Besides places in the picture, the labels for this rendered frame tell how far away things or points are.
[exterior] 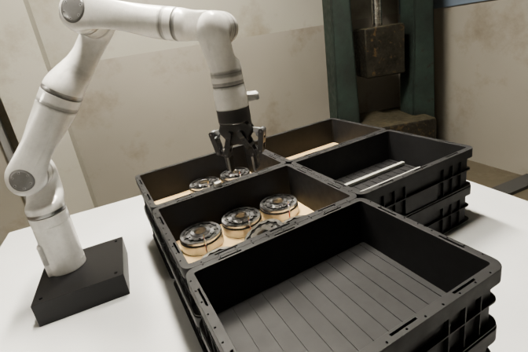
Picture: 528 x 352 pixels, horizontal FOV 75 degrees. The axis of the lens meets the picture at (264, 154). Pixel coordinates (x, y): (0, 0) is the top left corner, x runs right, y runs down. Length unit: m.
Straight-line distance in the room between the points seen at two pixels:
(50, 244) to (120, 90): 1.89
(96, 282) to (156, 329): 0.22
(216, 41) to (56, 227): 0.64
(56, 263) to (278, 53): 2.46
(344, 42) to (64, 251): 2.37
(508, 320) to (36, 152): 1.07
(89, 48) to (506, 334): 1.06
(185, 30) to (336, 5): 2.16
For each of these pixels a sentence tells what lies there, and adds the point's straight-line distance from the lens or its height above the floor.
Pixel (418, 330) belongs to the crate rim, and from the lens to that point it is 0.51.
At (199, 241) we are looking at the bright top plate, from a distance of 0.85.
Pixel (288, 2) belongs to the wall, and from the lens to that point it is 3.19.
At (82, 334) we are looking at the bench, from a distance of 1.00.
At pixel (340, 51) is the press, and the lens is 2.86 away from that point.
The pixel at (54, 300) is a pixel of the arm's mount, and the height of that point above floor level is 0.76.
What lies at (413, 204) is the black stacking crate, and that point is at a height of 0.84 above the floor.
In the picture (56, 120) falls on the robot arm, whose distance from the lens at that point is 0.95.
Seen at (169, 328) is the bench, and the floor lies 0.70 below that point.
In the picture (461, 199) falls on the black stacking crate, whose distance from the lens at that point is 1.11.
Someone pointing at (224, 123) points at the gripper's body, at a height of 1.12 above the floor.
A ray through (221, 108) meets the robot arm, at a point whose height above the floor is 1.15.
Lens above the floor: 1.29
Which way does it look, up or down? 19 degrees down
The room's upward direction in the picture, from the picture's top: 9 degrees counter-clockwise
